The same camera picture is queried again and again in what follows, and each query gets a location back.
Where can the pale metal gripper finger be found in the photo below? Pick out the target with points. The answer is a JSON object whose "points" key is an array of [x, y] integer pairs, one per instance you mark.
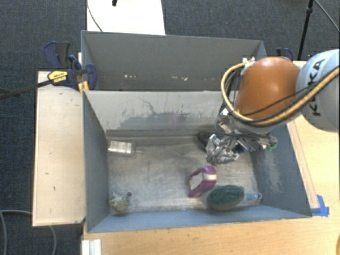
{"points": [[215, 145], [225, 159]]}

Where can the purple and white curved thing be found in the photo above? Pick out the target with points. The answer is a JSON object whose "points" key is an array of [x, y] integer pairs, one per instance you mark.
{"points": [[210, 177]]}

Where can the green oval sponge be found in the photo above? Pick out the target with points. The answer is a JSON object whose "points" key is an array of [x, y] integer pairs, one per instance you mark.
{"points": [[225, 196]]}

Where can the clear blue plastic piece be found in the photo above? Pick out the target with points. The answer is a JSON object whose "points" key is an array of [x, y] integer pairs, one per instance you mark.
{"points": [[253, 196]]}

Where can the grey metal bin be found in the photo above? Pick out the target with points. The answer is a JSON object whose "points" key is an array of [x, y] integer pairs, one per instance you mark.
{"points": [[159, 169]]}

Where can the speckled beige toy animal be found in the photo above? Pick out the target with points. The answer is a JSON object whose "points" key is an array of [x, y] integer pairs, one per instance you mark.
{"points": [[119, 203]]}

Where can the pale wood flat board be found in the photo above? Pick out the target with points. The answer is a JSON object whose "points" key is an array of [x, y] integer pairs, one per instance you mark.
{"points": [[58, 155]]}

